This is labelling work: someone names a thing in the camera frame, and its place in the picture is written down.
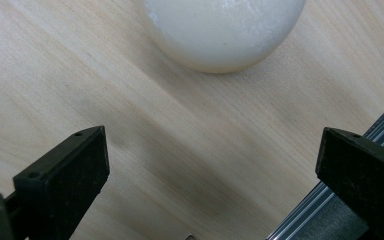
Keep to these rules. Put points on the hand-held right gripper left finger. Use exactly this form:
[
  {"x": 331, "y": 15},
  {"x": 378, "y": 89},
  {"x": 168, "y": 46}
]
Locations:
[{"x": 60, "y": 186}]

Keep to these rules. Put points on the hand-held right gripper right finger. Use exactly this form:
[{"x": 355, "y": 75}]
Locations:
[{"x": 363, "y": 173}]

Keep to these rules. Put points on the white round bowl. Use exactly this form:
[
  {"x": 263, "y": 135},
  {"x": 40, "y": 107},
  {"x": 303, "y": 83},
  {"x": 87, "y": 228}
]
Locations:
[{"x": 221, "y": 31}]

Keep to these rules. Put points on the metal table edge rail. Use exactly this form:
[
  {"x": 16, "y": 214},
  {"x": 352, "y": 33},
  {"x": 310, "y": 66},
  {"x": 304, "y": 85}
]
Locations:
[{"x": 320, "y": 216}]

